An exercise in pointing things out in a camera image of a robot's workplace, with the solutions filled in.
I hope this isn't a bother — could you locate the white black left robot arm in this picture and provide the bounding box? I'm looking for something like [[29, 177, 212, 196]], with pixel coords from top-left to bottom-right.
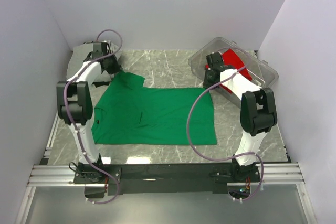
[[56, 53, 121, 183]]

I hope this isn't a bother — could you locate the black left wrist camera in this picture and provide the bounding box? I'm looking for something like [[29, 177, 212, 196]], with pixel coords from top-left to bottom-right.
[[91, 41, 110, 55]]

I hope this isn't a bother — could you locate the clear plastic bin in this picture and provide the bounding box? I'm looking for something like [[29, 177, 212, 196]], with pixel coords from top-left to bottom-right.
[[188, 37, 279, 106]]

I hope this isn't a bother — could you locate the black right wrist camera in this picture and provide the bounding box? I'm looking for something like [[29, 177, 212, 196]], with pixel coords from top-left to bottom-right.
[[205, 52, 224, 71]]

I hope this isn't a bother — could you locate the folded grey t shirt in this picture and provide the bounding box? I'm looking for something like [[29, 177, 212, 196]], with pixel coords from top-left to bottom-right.
[[66, 44, 92, 80]]

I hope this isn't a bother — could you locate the aluminium frame rail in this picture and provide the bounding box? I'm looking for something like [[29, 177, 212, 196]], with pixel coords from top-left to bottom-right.
[[27, 163, 305, 187]]

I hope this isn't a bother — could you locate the red t shirt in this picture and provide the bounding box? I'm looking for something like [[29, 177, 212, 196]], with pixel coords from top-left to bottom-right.
[[222, 49, 252, 81]]

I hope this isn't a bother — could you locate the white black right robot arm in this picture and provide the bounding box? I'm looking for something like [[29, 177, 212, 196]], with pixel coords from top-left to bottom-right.
[[203, 66, 277, 182]]

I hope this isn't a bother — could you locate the green t shirt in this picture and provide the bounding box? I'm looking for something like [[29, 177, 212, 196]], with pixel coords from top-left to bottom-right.
[[92, 72, 217, 145]]

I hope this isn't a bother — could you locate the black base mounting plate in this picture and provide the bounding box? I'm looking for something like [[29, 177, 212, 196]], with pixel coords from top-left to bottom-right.
[[73, 162, 261, 195]]

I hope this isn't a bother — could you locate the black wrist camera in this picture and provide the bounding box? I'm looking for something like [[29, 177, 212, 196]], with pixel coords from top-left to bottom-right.
[[91, 41, 110, 55], [205, 52, 224, 71]]

